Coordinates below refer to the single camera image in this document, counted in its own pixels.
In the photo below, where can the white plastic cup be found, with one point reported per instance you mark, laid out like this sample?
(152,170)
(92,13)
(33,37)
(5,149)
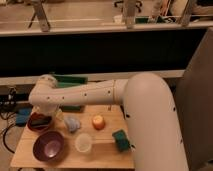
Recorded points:
(83,143)

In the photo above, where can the purple bowl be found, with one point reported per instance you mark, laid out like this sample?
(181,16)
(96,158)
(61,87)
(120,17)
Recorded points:
(48,146)

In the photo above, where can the orange round fruit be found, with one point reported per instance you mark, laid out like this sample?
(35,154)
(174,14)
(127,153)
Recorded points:
(98,122)

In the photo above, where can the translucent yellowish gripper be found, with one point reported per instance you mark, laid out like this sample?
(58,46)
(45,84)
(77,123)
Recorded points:
(59,115)

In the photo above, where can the black eraser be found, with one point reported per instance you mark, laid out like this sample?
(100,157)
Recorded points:
(41,121)

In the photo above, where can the green plastic tray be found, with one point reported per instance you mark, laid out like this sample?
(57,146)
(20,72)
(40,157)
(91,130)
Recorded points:
(65,81)

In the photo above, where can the reddish brown bowl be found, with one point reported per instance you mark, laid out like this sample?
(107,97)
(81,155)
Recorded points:
(39,128)

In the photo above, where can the light blue crumpled cloth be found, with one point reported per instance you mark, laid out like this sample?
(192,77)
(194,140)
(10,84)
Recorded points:
(72,124)

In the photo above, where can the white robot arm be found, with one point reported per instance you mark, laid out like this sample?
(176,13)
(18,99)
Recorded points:
(149,108)

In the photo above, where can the blue sponge beside table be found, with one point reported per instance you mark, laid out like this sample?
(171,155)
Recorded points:
(22,116)

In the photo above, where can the green sponge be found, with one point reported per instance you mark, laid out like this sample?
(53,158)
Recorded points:
(121,140)

